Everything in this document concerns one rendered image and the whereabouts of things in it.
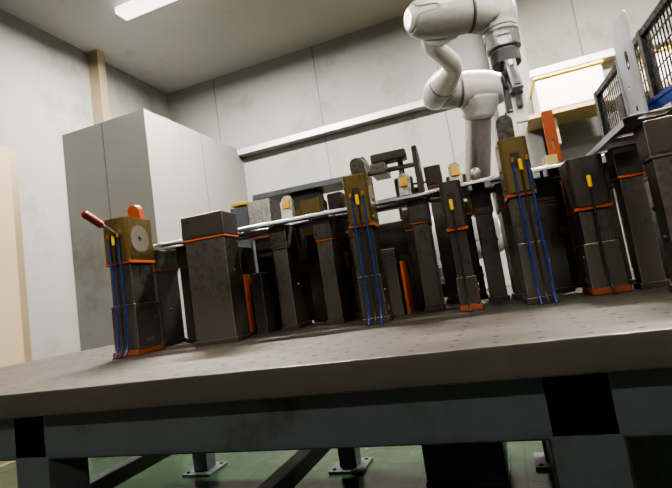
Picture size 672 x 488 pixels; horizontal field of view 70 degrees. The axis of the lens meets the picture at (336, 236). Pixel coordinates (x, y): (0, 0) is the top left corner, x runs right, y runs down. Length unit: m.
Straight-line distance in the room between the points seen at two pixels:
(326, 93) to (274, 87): 0.60
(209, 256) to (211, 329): 0.18
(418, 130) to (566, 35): 1.47
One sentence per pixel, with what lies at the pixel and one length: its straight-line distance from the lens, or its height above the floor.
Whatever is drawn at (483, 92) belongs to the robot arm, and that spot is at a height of 1.43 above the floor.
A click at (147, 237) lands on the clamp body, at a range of 1.42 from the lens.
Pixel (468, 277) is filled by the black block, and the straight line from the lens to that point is 1.09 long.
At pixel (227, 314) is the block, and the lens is 1.23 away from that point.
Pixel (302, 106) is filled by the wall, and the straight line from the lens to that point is 5.13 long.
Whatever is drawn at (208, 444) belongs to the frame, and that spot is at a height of 0.59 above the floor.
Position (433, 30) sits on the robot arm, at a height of 1.41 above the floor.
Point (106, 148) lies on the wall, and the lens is 4.33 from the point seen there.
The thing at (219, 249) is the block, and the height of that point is 0.93.
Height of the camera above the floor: 0.79
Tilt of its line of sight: 6 degrees up
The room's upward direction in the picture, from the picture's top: 9 degrees counter-clockwise
